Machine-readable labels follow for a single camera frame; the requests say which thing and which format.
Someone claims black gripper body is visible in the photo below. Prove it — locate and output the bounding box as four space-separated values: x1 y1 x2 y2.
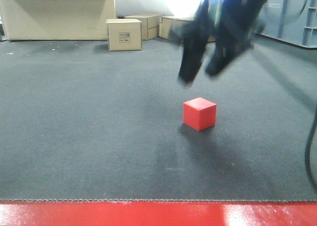
170 0 273 51

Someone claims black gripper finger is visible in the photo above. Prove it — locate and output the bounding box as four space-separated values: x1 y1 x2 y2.
178 34 209 84
205 35 248 77

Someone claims red magnetic cube block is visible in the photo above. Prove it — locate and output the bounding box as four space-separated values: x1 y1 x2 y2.
183 97 217 131

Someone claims right cardboard box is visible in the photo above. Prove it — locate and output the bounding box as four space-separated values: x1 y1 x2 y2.
159 16 216 44

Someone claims middle cardboard box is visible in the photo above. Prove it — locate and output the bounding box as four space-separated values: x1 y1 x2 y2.
124 13 163 40

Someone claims grey plastic crate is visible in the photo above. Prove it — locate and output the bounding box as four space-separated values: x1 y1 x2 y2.
259 0 317 49

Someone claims small cardboard box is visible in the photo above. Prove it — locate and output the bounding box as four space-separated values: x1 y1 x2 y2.
106 19 142 52

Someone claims dark grey table mat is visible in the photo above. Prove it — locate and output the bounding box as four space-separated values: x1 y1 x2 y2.
0 37 317 201

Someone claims large cardboard box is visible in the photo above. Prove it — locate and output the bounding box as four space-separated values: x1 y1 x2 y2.
0 0 116 41

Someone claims black cable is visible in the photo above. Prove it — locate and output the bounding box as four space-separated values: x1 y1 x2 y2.
252 0 317 187

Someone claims red metal table frame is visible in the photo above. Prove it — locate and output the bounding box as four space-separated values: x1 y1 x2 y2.
0 202 317 226

